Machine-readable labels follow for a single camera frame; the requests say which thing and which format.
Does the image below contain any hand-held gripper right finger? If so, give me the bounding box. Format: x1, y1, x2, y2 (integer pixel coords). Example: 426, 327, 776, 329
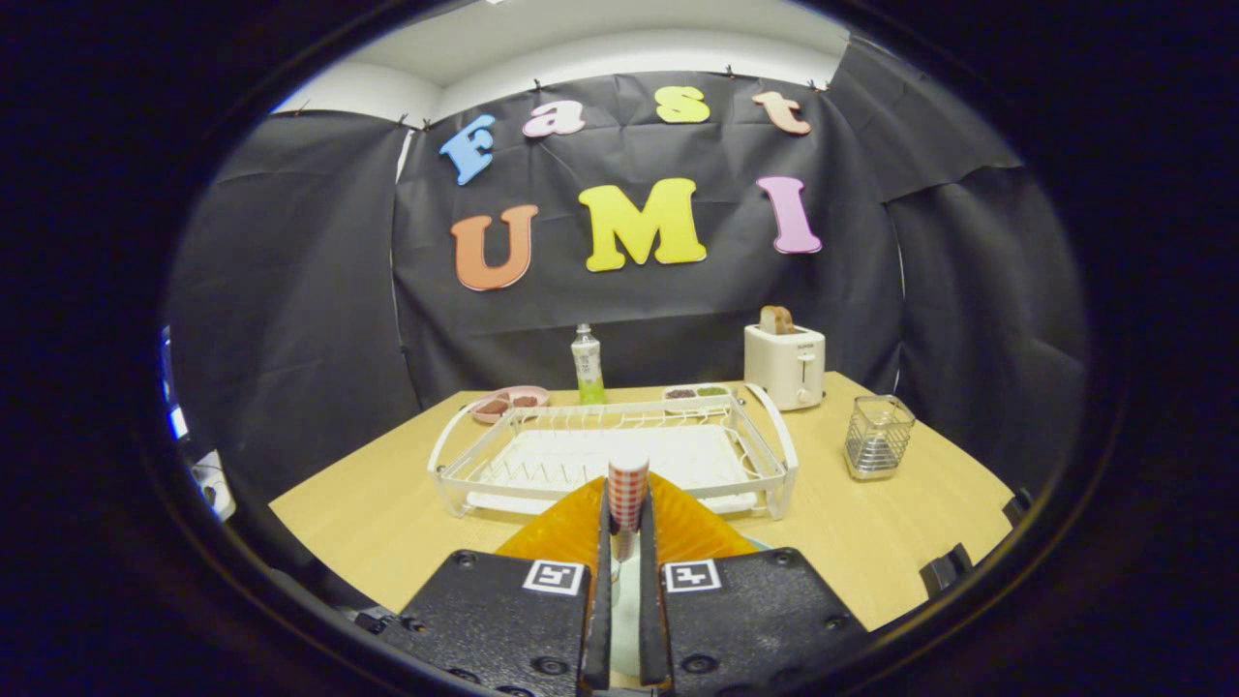
637, 471, 868, 697

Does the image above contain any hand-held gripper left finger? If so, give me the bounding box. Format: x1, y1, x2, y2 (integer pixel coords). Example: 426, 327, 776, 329
382, 474, 614, 697

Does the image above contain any pale green plate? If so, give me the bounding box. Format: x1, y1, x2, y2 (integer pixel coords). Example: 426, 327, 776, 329
608, 540, 775, 684

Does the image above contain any pink checkered handle spoon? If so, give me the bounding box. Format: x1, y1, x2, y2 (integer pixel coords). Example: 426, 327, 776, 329
607, 454, 652, 563

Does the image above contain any white dish rack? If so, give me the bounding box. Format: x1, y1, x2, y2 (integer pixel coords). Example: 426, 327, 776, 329
428, 382, 801, 522

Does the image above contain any wire mesh basket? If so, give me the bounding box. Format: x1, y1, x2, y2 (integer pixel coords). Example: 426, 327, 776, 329
843, 394, 918, 483

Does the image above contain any pink plate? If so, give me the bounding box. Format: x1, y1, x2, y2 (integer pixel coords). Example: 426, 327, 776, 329
468, 385, 552, 426

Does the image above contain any white divided tray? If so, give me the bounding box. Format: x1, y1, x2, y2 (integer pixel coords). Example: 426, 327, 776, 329
662, 383, 735, 413

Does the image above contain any cream toaster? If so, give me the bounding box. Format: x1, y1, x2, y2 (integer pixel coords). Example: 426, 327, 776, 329
742, 324, 828, 412

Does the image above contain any clear bottle with green liquid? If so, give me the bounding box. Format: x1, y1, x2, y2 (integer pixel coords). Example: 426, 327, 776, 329
570, 323, 609, 407

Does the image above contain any white blurry object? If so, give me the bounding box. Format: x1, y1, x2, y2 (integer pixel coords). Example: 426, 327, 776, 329
190, 452, 237, 523

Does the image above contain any black backdrop cloth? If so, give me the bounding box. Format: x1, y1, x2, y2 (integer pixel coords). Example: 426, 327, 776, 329
165, 37, 1093, 509

